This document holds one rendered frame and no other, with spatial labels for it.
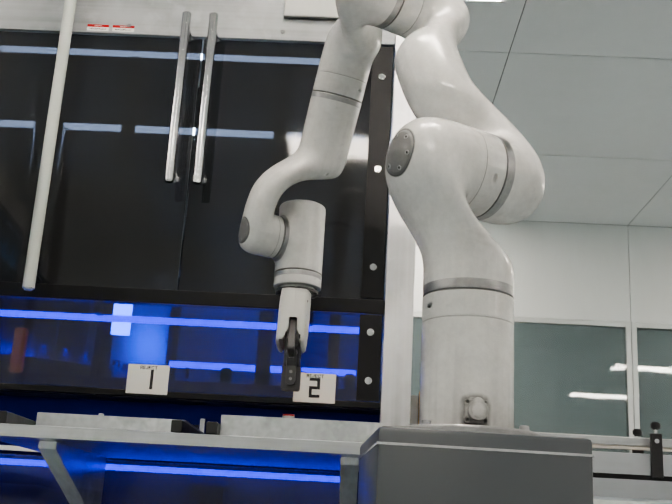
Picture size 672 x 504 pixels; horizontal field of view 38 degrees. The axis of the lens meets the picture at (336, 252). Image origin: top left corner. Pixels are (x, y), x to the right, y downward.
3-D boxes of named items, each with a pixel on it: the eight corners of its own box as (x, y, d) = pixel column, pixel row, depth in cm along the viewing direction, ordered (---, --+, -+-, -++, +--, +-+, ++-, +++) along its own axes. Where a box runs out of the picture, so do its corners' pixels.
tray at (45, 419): (86, 449, 201) (88, 432, 202) (210, 455, 200) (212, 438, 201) (34, 432, 168) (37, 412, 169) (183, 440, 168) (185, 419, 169)
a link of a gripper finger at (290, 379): (283, 351, 167) (280, 389, 165) (282, 347, 164) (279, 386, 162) (302, 352, 167) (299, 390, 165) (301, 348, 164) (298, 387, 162)
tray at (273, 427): (244, 453, 189) (245, 435, 190) (377, 460, 188) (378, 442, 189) (219, 436, 157) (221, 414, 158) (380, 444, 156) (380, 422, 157)
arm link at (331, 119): (289, 79, 162) (245, 255, 164) (370, 104, 170) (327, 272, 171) (269, 79, 170) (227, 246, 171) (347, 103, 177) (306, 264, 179)
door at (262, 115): (178, 291, 204) (204, 40, 220) (383, 301, 202) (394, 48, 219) (178, 290, 203) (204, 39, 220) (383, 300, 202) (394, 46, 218)
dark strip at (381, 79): (355, 401, 196) (372, 47, 218) (378, 402, 196) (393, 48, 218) (355, 400, 195) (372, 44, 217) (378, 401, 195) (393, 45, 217)
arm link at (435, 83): (427, 226, 131) (519, 249, 139) (479, 165, 123) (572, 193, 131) (353, 4, 162) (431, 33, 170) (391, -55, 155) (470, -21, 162)
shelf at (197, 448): (61, 457, 201) (62, 448, 201) (398, 475, 198) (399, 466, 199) (-26, 434, 155) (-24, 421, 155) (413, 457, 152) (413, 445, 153)
